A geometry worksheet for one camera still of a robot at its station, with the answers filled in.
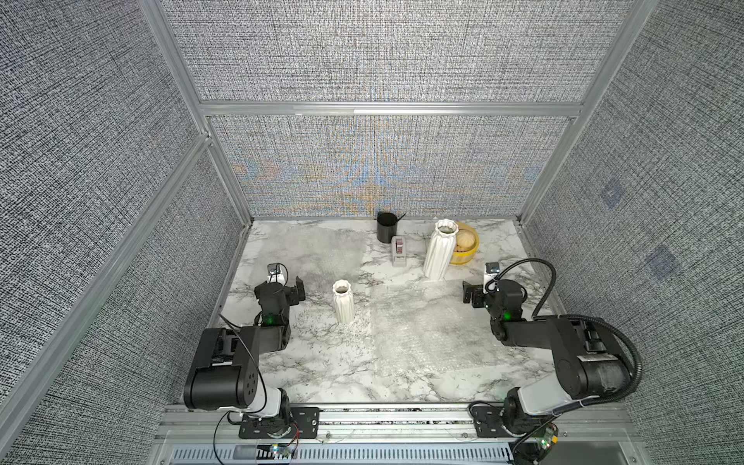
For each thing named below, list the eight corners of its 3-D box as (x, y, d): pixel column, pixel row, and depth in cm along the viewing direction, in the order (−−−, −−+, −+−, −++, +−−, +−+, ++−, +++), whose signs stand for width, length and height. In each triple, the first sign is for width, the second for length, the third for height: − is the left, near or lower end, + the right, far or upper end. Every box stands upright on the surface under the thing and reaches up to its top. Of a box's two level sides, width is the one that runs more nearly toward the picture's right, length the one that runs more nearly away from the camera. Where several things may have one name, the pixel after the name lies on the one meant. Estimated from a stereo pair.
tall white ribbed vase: (424, 280, 103) (436, 238, 85) (422, 263, 108) (432, 219, 90) (445, 280, 103) (461, 238, 85) (442, 263, 108) (456, 219, 90)
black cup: (371, 236, 116) (371, 220, 109) (386, 222, 121) (386, 207, 114) (387, 246, 113) (388, 231, 106) (402, 231, 118) (403, 216, 111)
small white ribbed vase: (337, 324, 93) (331, 297, 79) (339, 308, 96) (333, 279, 82) (353, 324, 93) (350, 297, 79) (354, 308, 96) (351, 279, 82)
